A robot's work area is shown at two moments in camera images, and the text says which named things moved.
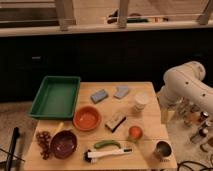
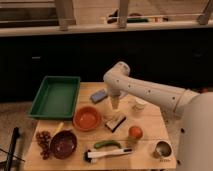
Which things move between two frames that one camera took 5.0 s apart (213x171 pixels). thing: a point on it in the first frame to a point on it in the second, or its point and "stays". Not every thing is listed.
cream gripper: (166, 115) to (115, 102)
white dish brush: (91, 156) stays
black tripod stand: (10, 154) stays
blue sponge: (98, 96) stays
